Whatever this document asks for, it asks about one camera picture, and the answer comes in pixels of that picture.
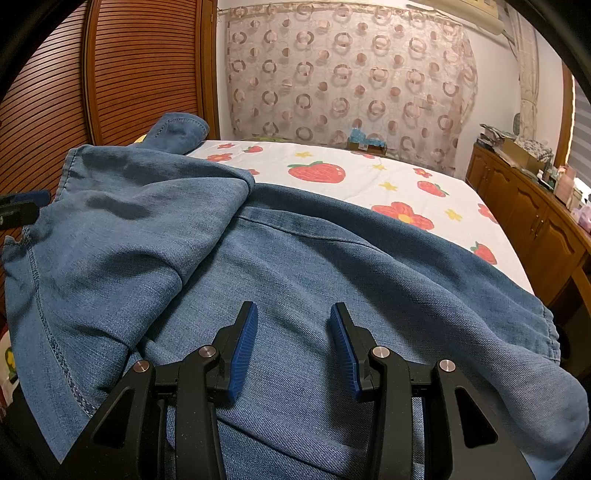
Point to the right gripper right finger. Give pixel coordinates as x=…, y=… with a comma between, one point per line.
x=429, y=421

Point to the cardboard box on sideboard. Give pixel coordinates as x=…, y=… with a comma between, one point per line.
x=516, y=156

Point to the wooden sideboard cabinet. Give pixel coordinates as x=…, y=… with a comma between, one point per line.
x=551, y=247

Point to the white strawberry print quilt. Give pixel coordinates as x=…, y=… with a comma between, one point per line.
x=437, y=203

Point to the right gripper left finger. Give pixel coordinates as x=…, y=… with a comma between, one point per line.
x=125, y=438

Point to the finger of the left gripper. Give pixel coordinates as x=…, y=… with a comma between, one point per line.
x=21, y=209

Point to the pink circle pattern curtain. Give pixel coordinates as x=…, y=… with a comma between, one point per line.
x=315, y=73

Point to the cardboard box with blue cloth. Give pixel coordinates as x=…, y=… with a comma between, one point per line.
x=372, y=144

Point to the brown louvered wardrobe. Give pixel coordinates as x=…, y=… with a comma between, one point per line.
x=105, y=75

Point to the blue denim jeans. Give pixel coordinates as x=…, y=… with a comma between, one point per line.
x=145, y=254

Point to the grey zebra window blind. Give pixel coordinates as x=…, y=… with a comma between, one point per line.
x=580, y=148

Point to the folded blue denim garment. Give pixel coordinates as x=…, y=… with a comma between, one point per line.
x=175, y=133

